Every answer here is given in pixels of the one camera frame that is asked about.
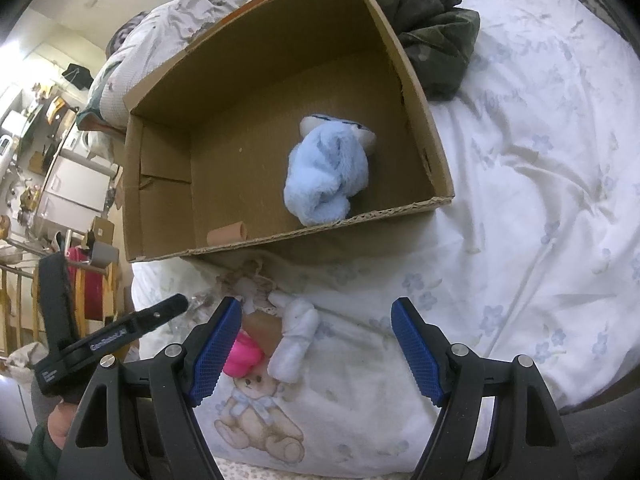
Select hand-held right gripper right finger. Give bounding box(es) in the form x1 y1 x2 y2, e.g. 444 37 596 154
390 297 583 480

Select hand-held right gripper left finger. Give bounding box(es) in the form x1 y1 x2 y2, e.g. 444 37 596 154
59 296 244 480

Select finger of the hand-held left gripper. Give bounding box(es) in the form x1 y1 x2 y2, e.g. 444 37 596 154
118 294 190 335

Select pink soft toy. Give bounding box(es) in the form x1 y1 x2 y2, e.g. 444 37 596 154
222 331 265 379

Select white cloth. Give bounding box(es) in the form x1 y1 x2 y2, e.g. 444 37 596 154
266 294 319 385

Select large cardboard box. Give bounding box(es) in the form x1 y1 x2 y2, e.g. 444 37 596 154
121 0 456 263

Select person's left forearm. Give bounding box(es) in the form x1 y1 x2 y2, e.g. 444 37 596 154
25 422 66 480

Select person's left hand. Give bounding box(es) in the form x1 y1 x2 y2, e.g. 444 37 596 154
46 400 82 451

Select red cloth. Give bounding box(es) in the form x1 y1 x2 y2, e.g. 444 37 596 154
66 246 112 322

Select wooden rack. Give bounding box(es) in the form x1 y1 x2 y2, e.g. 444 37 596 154
0 237 56 356

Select beige lace cloth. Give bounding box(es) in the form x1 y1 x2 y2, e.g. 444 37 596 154
214 260 276 311

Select teddy bear printed blanket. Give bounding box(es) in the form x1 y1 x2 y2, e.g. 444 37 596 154
192 285 493 478

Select small cardboard box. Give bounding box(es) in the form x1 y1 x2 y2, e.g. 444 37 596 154
89 216 116 245

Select white cabinet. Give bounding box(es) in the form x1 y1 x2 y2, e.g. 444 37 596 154
37 127 117 221

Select light blue plush toy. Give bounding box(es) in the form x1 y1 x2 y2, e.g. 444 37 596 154
283 114 377 227

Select white floral bedsheet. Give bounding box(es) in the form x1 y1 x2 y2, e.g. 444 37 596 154
131 0 640 461

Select black hanging cloth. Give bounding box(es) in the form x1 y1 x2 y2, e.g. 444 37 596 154
64 63 95 90

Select white quilted blanket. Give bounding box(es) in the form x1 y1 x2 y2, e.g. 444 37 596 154
87 0 246 128

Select dark green jacket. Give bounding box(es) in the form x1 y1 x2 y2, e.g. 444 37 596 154
356 0 482 101

